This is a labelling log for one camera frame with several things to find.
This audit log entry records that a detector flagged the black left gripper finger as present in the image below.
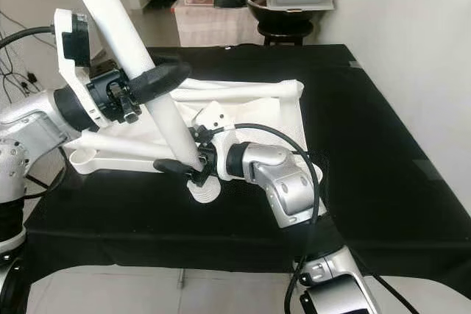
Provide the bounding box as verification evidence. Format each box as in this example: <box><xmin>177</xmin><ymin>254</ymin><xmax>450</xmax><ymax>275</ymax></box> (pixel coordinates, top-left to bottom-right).
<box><xmin>127</xmin><ymin>60</ymin><xmax>192</xmax><ymax>105</ymax></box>

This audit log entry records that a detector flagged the black wooden stool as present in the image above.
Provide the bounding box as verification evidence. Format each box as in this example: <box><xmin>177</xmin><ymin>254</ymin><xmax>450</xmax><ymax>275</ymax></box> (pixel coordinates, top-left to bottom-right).
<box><xmin>258</xmin><ymin>24</ymin><xmax>314</xmax><ymax>46</ymax></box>

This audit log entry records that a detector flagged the white plastic table leg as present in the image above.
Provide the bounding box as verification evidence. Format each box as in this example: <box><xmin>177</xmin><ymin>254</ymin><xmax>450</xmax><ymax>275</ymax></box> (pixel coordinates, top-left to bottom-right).
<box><xmin>77</xmin><ymin>130</ymin><xmax>181</xmax><ymax>164</ymax></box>
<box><xmin>59</xmin><ymin>0</ymin><xmax>222</xmax><ymax>205</ymax></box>
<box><xmin>175</xmin><ymin>79</ymin><xmax>304</xmax><ymax>103</ymax></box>

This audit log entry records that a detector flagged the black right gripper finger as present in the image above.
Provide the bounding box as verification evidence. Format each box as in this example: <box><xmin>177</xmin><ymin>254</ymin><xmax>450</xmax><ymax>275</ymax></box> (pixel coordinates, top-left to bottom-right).
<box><xmin>152</xmin><ymin>158</ymin><xmax>203</xmax><ymax>181</ymax></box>

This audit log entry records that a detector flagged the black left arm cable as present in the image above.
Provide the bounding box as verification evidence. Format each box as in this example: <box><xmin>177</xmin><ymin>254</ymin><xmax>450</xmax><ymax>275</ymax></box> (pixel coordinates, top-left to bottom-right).
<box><xmin>0</xmin><ymin>26</ymin><xmax>56</xmax><ymax>49</ymax></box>

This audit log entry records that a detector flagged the black round pan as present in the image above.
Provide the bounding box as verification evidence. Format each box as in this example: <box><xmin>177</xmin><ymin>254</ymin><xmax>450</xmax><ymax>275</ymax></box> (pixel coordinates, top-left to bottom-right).
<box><xmin>247</xmin><ymin>0</ymin><xmax>316</xmax><ymax>26</ymax></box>

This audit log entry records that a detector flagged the black tablecloth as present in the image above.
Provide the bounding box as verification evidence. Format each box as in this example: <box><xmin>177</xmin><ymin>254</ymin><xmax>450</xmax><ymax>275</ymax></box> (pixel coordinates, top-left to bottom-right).
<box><xmin>21</xmin><ymin>44</ymin><xmax>471</xmax><ymax>300</ymax></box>

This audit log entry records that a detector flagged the pale patterned cloth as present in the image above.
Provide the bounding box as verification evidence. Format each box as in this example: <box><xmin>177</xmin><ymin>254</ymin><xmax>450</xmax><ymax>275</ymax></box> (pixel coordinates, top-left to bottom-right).
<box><xmin>174</xmin><ymin>5</ymin><xmax>262</xmax><ymax>48</ymax></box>

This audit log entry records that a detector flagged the white plastic table top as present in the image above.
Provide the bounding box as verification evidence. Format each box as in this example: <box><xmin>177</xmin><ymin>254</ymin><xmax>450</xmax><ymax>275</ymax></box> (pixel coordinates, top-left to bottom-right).
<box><xmin>68</xmin><ymin>77</ymin><xmax>310</xmax><ymax>182</ymax></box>

